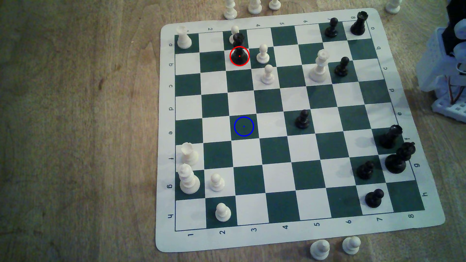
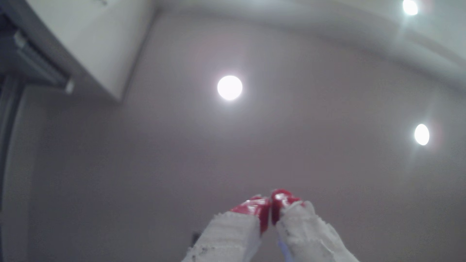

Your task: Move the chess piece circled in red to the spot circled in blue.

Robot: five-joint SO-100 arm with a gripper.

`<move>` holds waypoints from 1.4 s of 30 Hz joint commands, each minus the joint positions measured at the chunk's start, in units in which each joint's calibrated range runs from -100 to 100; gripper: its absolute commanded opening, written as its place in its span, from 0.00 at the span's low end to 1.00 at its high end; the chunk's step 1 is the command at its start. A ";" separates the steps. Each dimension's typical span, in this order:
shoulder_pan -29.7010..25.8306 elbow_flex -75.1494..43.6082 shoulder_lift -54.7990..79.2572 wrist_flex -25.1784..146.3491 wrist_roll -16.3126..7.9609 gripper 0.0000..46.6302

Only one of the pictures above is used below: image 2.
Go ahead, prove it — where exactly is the grey curtain rail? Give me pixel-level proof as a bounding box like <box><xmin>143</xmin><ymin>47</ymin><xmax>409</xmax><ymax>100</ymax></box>
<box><xmin>0</xmin><ymin>8</ymin><xmax>75</xmax><ymax>95</ymax></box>

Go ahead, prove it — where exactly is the round ceiling light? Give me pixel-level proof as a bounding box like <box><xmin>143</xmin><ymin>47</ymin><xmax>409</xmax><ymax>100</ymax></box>
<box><xmin>414</xmin><ymin>123</ymin><xmax>430</xmax><ymax>146</ymax></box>
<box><xmin>402</xmin><ymin>0</ymin><xmax>419</xmax><ymax>16</ymax></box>
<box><xmin>217</xmin><ymin>75</ymin><xmax>243</xmax><ymax>101</ymax></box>

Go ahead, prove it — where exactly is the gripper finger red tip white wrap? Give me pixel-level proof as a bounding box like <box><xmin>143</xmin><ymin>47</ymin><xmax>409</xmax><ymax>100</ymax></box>
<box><xmin>181</xmin><ymin>195</ymin><xmax>271</xmax><ymax>262</ymax></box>
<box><xmin>270</xmin><ymin>189</ymin><xmax>360</xmax><ymax>262</ymax></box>

